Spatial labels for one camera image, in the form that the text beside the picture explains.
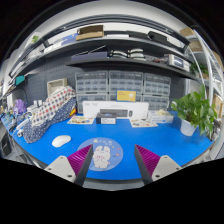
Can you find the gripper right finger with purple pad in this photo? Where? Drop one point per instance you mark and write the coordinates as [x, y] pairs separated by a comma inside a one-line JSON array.
[[153, 167]]

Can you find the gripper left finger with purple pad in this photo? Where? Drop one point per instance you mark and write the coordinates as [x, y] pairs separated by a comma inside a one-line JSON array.
[[74, 167]]

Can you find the white computer mouse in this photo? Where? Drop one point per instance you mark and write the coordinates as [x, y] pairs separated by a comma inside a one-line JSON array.
[[61, 140]]

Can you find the round bunny mouse pad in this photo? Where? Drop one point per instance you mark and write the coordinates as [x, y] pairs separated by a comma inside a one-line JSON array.
[[107, 153]]

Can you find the blue table mat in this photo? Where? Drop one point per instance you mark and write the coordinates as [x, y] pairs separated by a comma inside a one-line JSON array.
[[165, 139]]

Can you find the right sticker sheet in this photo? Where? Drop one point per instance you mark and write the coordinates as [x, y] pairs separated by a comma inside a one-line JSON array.
[[142, 123]]

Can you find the sticker sheet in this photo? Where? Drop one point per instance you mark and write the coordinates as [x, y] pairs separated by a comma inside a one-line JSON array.
[[81, 120], [142, 123]]

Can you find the left sticker sheet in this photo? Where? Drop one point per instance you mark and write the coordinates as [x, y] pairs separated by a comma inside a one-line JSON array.
[[81, 120]]

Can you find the white tissue box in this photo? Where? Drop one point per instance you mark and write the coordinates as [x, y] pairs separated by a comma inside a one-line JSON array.
[[160, 117]]

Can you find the small black box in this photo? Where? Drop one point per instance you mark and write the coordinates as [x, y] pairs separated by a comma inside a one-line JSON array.
[[105, 118]]

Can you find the checkered and dotted cloth bundle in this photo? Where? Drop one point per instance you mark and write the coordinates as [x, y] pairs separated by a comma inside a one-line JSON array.
[[56, 108]]

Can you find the white keyboard box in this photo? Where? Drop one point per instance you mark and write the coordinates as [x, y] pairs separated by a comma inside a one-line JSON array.
[[122, 110]]

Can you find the green potted plant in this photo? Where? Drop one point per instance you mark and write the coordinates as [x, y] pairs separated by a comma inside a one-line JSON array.
[[195, 112]]

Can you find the yellow card sign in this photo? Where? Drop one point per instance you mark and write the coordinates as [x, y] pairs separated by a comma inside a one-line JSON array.
[[126, 96]]

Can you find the right grey drawer cabinet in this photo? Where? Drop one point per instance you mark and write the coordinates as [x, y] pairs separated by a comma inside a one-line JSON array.
[[156, 91]]

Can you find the grey drawer cabinet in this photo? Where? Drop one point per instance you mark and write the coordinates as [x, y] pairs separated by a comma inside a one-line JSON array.
[[125, 80], [91, 86], [156, 91]]

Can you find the purple toy figure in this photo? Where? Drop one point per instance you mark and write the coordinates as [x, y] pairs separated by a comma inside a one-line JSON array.
[[19, 107]]

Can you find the left grey drawer cabinet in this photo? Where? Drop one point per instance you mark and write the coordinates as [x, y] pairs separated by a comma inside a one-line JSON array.
[[91, 86]]

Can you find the middle grey drawer cabinet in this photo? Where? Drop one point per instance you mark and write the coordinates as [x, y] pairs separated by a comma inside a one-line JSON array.
[[125, 80]]

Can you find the grey electronic device on shelf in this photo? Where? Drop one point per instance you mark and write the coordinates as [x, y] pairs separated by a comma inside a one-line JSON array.
[[177, 62]]

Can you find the brown cardboard box on shelf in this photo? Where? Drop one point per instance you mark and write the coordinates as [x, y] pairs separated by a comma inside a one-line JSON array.
[[90, 32]]

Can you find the dark wall shelf unit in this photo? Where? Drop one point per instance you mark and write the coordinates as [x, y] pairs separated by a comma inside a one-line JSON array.
[[120, 32]]

